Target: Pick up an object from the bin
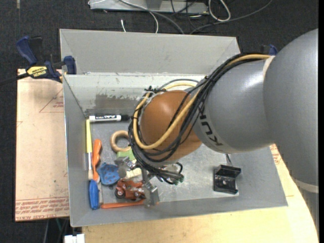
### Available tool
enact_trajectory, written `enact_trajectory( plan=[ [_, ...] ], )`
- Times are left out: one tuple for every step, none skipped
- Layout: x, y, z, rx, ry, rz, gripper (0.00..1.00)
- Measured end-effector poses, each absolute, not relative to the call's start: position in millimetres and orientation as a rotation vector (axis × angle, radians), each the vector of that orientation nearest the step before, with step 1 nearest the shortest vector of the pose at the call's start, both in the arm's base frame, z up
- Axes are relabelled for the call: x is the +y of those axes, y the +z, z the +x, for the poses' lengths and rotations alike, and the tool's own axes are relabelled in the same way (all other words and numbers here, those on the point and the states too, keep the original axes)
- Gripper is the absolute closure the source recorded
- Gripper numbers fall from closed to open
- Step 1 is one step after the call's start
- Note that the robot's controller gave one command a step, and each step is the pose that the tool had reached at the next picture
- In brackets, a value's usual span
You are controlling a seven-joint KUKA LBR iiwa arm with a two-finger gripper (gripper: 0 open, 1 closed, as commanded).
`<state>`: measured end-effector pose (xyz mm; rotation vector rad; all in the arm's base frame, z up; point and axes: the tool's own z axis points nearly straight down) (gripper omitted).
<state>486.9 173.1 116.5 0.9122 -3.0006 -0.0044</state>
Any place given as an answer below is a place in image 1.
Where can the black and white marker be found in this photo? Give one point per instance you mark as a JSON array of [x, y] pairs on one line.
[[105, 117]]

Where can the orange plastic tool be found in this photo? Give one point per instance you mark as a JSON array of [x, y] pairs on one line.
[[96, 153]]

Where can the blue spotted cloth piece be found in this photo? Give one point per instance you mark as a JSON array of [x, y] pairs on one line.
[[108, 174]]

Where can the red-brown toy motorcycle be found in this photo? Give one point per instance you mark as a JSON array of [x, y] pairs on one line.
[[129, 188]]

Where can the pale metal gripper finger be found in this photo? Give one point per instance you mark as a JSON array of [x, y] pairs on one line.
[[153, 194], [124, 167]]

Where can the brown cardboard board, red print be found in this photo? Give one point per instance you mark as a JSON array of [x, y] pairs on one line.
[[40, 140]]

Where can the cream small block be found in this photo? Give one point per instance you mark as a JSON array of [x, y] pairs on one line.
[[134, 173]]

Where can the blue plastic tool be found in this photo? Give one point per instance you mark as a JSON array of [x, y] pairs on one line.
[[94, 194]]

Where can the grey metal bin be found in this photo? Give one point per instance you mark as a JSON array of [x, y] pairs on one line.
[[177, 57]]

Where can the orange thin stick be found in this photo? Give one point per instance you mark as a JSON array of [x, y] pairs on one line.
[[119, 205]]

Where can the light green block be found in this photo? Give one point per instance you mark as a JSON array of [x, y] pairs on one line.
[[125, 154]]

